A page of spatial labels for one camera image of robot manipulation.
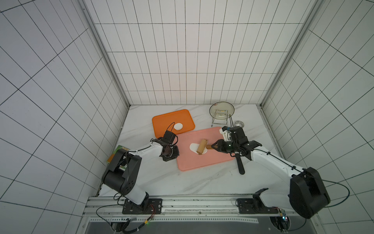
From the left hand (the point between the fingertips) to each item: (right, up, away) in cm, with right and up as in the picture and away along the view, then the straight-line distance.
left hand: (175, 158), depth 90 cm
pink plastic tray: (+8, -1, 0) cm, 8 cm away
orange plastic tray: (-1, +22, +17) cm, 28 cm away
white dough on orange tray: (+1, +19, +17) cm, 26 cm away
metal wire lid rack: (+32, +26, +14) cm, 43 cm away
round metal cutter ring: (+47, +21, +16) cm, 54 cm away
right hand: (+20, +8, -7) cm, 23 cm away
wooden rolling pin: (+18, +8, +2) cm, 20 cm away
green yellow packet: (-38, +5, +5) cm, 39 cm away
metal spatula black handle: (+41, -2, -3) cm, 41 cm away
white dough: (+13, +6, +4) cm, 14 cm away
